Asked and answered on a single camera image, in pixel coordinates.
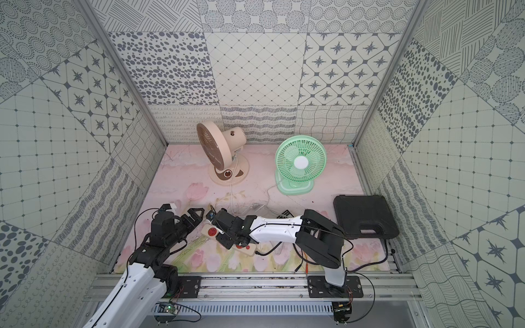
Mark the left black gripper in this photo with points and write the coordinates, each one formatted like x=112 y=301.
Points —
x=187 y=220

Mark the black plastic tool case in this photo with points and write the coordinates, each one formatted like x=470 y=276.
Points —
x=365 y=217

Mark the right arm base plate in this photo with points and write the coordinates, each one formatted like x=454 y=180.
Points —
x=318 y=288

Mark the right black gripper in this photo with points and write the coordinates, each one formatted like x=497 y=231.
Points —
x=224 y=242

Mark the left controller board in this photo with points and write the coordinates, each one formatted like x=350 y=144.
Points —
x=165 y=313

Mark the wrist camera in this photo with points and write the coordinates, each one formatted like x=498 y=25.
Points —
x=171 y=207
x=210 y=216

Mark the green desk fan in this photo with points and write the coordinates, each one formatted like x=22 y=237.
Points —
x=299 y=161

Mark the controller board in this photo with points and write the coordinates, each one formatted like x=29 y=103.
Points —
x=165 y=313
x=341 y=312

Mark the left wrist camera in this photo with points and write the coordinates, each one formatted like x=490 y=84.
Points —
x=171 y=207

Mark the pink desk fan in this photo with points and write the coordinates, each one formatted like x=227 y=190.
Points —
x=222 y=148

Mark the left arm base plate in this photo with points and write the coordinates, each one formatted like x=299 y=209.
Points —
x=186 y=287

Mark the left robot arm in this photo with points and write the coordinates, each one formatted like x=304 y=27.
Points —
x=147 y=280

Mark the white red power strip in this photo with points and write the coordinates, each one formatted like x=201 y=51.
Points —
x=211 y=232

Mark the right controller board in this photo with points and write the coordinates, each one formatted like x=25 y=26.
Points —
x=341 y=312

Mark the black multi-port adapter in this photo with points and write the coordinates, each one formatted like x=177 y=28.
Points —
x=285 y=215

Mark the aluminium mounting rail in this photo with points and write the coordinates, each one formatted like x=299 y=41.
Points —
x=381 y=286

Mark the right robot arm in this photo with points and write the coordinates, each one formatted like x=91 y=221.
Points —
x=318 y=237

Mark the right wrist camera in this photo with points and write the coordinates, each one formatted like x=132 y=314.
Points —
x=210 y=216

